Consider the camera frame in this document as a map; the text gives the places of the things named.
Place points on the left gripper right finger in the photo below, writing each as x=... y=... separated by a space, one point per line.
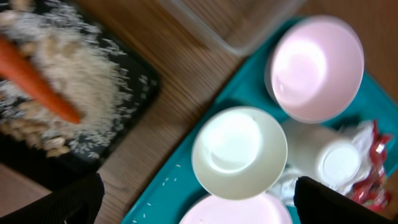
x=317 y=204

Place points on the pink round plate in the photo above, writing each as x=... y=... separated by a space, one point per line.
x=261 y=209

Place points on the rice and food scraps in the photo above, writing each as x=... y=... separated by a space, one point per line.
x=73 y=68

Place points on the clear plastic storage bin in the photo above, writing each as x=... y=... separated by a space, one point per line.
x=238 y=27

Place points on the white bowl with food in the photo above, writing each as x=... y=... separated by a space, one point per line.
x=239 y=153

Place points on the crumpled white napkin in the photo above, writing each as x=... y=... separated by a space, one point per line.
x=284 y=188

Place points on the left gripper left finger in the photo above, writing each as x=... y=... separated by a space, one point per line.
x=78 y=202

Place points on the black plastic waste tray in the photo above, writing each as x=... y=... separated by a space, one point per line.
x=86 y=156

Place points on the white paper cup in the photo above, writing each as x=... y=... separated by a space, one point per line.
x=324 y=154

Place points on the red snack wrapper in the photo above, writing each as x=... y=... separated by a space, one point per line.
x=370 y=192

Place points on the orange carrot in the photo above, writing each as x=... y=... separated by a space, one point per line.
x=19 y=70

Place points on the teal plastic serving tray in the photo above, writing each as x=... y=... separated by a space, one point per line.
x=175 y=188

